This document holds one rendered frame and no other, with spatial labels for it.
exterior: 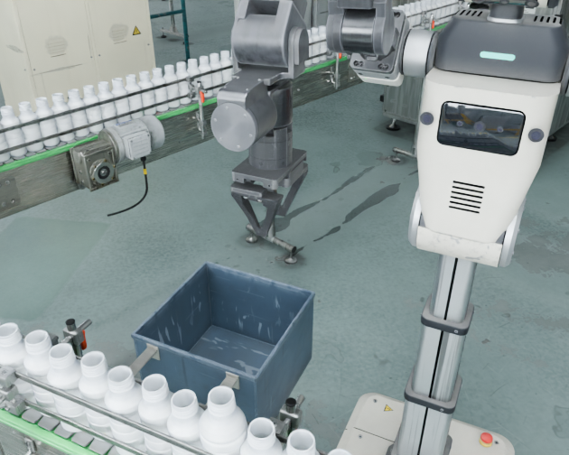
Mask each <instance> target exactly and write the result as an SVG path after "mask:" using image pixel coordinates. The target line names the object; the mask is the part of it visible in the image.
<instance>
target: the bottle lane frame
mask: <svg viewBox="0 0 569 455"><path fill-rule="evenodd" d="M23 414H24V412H23V413H21V414H20V415H18V416H16V415H14V414H12V413H9V412H7V411H6V410H5V409H4V408H3V409H1V408H0V442H1V445H2V447H3V450H4V452H5V455H25V454H26V453H27V452H28V449H27V446H26V445H25V440H24V438H25V437H26V438H28V439H30V440H32V441H33V444H34V446H35V449H36V452H33V454H34V455H101V454H98V453H96V452H95V451H93V450H90V449H89V446H90V444H91V443H92V442H91V443H90V444H89V445H87V446H86V447H83V446H81V445H79V444H77V443H75V442H73V441H72V440H71V439H72V437H73V436H74V434H75V433H74V434H73V435H72V436H70V437H69V438H68V439H66V438H63V437H61V436H60V435H58V434H56V433H55V432H54V431H55V430H56V428H57V427H58V426H59V425H58V426H57V427H55V428H54V429H53V430H52V431H48V430H46V429H44V428H42V427H40V426H38V422H39V421H40V420H41V419H40V420H39V421H37V422H36V423H32V422H28V421H26V420H25V419H23V418H22V415H23ZM93 441H94V440H93Z"/></svg>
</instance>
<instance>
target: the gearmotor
mask: <svg viewBox="0 0 569 455"><path fill-rule="evenodd" d="M164 141H165V132H164V129H163V125H162V124H161V122H160V121H159V120H158V118H157V117H155V116H153V115H147V116H142V117H138V118H136V119H133V120H127V121H125V122H122V123H119V124H115V125H112V126H110V127H106V128H103V129H102V130H101V131H100V132H99V133H98V139H95V140H92V141H88V142H86V143H83V144H78V145H75V146H74V147H72V148H70V157H71V160H72V165H73V170H74V174H75V178H76V182H77V184H78V186H79V188H80V189H81V190H84V189H86V187H87V188H88V189H89V190H90V192H92V191H94V190H98V189H101V188H104V187H106V186H108V185H110V184H113V183H115V182H118V181H119V179H118V173H117V163H120V162H122V161H124V160H126V159H131V160H135V159H138V158H140V160H141V161H143V166H144V175H145V195H144V196H143V197H142V198H141V199H140V200H139V201H138V202H137V203H136V204H135V205H133V206H131V207H129V208H127V209H123V210H120V211H118V212H114V213H111V214H107V216H108V217H109V216H113V215H116V214H119V213H122V212H125V211H127V210H130V209H132V208H134V207H136V206H137V205H139V204H140V203H141V202H142V201H143V200H144V199H145V197H146V195H147V192H148V182H147V175H146V174H147V171H146V168H145V161H146V157H145V156H146V155H148V154H150V153H152V150H153V149H156V148H159V147H161V146H163V144H164Z"/></svg>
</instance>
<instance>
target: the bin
mask: <svg viewBox="0 0 569 455"><path fill-rule="evenodd" d="M314 296H315V292H314V291H310V290H307V289H304V288H301V287H297V286H293V285H291V284H287V283H281V282H278V281H275V280H272V279H268V278H265V277H262V276H259V275H255V274H250V273H246V272H243V271H239V270H237V269H233V268H230V267H226V266H224V265H218V264H214V263H212V262H208V261H205V262H204V263H203V264H202V265H201V266H200V267H199V268H198V269H197V270H196V271H195V272H194V273H193V274H192V275H191V276H190V277H189V278H188V279H187V280H186V281H185V282H184V283H183V284H181V285H180V286H179V287H178V288H177V289H176V290H175V291H174V292H173V293H172V294H171V295H170V296H169V297H168V298H167V299H166V300H165V301H164V302H163V303H162V304H161V305H160V306H159V307H158V308H157V309H156V310H155V311H154V312H153V313H152V314H151V315H150V316H149V317H148V318H147V319H146V320H145V321H144V322H143V323H142V324H141V325H140V326H139V327H138V328H137V329H136V330H135V331H134V332H133V333H132V334H131V338H132V339H134V343H135V352H136V357H137V359H136V360H135V361H134V362H133V364H132V365H131V366H130V368H131V370H132V372H133V375H134V376H135V375H136V374H137V373H138V372H140V377H141V380H143V381H144V379H145V378H146V377H148V376H150V375H154V374H159V375H162V376H164V377H165V379H166V382H167V384H168V387H169V391H171V392H173V393H176V392H178V391H180V390H182V389H189V390H192V392H194V393H195V394H196V397H197V400H198V403H201V404H205V405H208V395H209V392H210V390H211V389H213V388H214V387H217V386H221V385H224V386H227V387H229V388H231V389H232V390H233V392H234V396H235V400H236V406H238V407H239V408H240V409H241V411H242V412H243V413H244V415H245V416H246V420H247V422H250V423H251V422H252V421H253V420H255V419H256V418H266V419H270V417H273V418H276V417H277V415H278V414H279V411H280V409H281V407H282V406H283V404H285V400H286V399H287V398H288V397H289V395H290V394H291V393H292V391H293V390H294V387H295V385H296V384H297V382H298V380H299V379H300V377H301V375H302V374H303V371H304V370H305V369H306V367H307V365H308V364H309V362H310V360H311V359H312V325H313V299H314Z"/></svg>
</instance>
